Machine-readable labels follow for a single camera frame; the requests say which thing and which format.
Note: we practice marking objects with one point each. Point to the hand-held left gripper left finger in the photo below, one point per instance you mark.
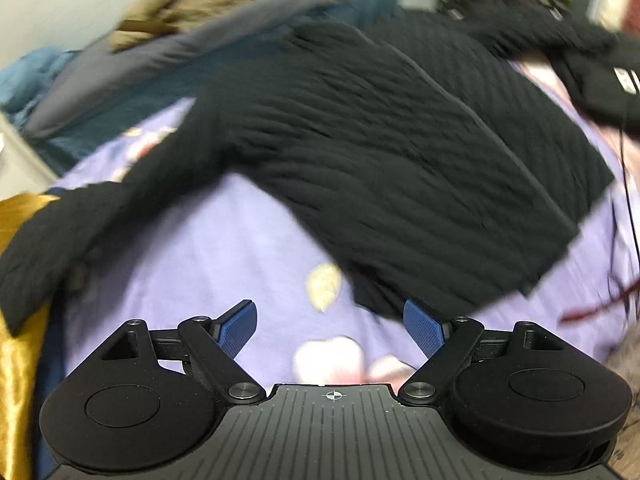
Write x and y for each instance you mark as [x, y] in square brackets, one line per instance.
[240, 329]

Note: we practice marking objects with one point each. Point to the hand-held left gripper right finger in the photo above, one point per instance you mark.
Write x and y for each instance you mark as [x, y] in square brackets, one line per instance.
[422, 330]

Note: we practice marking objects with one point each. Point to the black quilted jacket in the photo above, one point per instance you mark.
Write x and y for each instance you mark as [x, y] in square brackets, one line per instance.
[375, 135]

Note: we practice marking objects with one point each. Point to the purple floral bed sheet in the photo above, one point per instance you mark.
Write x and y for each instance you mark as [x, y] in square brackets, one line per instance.
[200, 260]

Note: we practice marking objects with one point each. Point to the yellow satin cloth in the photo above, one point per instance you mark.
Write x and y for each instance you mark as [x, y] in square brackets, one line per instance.
[15, 385]

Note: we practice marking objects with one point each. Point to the grey blanket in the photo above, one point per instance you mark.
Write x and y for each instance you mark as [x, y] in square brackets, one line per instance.
[150, 60]

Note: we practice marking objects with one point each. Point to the blue duvet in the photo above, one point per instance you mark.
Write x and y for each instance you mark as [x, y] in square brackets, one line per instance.
[35, 75]

